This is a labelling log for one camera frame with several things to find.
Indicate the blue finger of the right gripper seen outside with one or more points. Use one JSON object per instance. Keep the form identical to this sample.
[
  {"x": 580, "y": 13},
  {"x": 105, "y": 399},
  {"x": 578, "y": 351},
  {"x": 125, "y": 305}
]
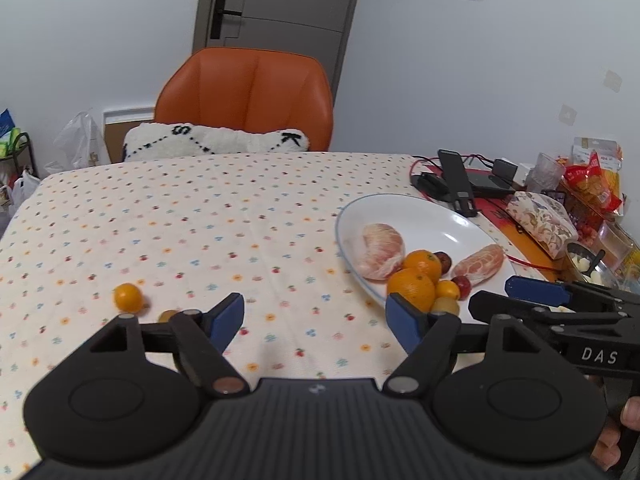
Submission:
[{"x": 537, "y": 291}]

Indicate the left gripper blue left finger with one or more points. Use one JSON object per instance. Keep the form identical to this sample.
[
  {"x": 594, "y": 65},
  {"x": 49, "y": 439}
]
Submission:
[{"x": 201, "y": 338}]

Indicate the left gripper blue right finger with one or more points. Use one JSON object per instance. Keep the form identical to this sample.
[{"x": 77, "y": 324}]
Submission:
[{"x": 427, "y": 338}]

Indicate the small orange kumquat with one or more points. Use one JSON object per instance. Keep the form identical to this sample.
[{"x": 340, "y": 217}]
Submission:
[
  {"x": 447, "y": 289},
  {"x": 128, "y": 298}
]

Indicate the small red fruit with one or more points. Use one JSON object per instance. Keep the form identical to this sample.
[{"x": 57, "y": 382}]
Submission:
[
  {"x": 445, "y": 262},
  {"x": 464, "y": 285}
]

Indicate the large orange mandarin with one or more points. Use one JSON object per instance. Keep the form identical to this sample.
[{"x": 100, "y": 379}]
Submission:
[{"x": 424, "y": 262}]

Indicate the peeled pomelo chunk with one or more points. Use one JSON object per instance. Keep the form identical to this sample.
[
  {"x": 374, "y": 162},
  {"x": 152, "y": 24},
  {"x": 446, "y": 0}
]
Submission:
[{"x": 384, "y": 251}]

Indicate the brown longan fruit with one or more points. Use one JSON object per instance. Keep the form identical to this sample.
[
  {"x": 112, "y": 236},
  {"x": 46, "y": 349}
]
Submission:
[{"x": 446, "y": 304}]

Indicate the right human hand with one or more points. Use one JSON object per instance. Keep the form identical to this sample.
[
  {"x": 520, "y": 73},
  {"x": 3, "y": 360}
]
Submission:
[{"x": 617, "y": 448}]

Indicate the bowl with garlic cloves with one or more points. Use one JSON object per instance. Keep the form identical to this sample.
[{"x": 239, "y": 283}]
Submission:
[{"x": 580, "y": 264}]

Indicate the small orange kumquat on table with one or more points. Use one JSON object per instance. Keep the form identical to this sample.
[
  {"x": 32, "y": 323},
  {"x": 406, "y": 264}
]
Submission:
[{"x": 128, "y": 298}]

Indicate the floral dotted tablecloth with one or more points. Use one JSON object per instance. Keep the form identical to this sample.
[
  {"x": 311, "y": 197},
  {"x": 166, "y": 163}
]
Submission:
[{"x": 188, "y": 231}]

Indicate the white ceramic plate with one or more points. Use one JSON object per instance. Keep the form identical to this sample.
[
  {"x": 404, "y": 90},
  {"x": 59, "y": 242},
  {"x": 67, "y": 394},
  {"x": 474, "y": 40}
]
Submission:
[{"x": 420, "y": 223}]

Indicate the clear glass cup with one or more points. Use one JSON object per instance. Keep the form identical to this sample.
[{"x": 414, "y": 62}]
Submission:
[{"x": 545, "y": 175}]

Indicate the red snack bag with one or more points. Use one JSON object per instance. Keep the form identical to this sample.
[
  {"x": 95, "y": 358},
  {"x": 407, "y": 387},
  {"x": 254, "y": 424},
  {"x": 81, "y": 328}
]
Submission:
[{"x": 589, "y": 182}]

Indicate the black power bank device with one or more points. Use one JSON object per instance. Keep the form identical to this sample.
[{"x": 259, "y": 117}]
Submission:
[{"x": 487, "y": 185}]

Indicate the black phone stand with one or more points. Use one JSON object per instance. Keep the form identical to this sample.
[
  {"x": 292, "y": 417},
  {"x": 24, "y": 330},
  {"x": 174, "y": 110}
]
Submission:
[{"x": 460, "y": 191}]

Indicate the white fluffy cushion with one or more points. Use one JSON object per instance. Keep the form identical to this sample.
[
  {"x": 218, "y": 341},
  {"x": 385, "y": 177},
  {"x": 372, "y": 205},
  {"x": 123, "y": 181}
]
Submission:
[{"x": 152, "y": 141}]

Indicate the white plastic bag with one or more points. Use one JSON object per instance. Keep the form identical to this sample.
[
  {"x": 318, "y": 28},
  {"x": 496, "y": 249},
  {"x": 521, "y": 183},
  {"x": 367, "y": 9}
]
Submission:
[{"x": 79, "y": 145}]

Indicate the orange leather chair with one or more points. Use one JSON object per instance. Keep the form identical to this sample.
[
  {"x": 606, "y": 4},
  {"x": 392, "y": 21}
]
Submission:
[{"x": 253, "y": 90}]

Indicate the black metal shelf rack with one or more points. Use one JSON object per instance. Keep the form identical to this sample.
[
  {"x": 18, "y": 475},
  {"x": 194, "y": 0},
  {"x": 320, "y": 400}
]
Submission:
[{"x": 21, "y": 156}]

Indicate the grey door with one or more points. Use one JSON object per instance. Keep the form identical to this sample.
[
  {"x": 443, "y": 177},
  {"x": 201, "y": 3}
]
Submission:
[{"x": 316, "y": 28}]

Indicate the black door handle lock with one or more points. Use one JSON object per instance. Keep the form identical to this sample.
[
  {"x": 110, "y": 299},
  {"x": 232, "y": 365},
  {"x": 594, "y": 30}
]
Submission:
[{"x": 219, "y": 13}]

